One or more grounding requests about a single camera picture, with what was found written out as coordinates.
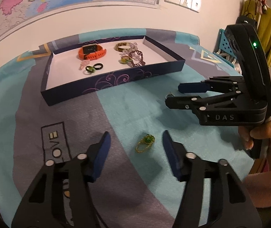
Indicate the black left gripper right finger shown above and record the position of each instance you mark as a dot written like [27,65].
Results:
[230,203]

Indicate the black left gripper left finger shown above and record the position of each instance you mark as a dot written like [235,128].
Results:
[43,203]

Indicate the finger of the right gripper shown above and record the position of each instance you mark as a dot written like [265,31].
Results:
[197,102]
[202,86]

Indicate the tortoiseshell bangle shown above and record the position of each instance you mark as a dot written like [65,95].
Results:
[120,47]

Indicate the pink crystal hair clip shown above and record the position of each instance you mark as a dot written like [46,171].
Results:
[83,64]

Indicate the orange smart watch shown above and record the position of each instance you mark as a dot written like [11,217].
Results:
[91,52]

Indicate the dark blue jewelry tray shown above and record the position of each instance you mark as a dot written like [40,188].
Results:
[62,81]

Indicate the person's right hand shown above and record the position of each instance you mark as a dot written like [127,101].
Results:
[261,132]

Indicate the blue perforated plastic basket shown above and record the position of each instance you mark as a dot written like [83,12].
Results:
[223,50]

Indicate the teal and grey bedspread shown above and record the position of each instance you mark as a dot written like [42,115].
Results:
[136,188]

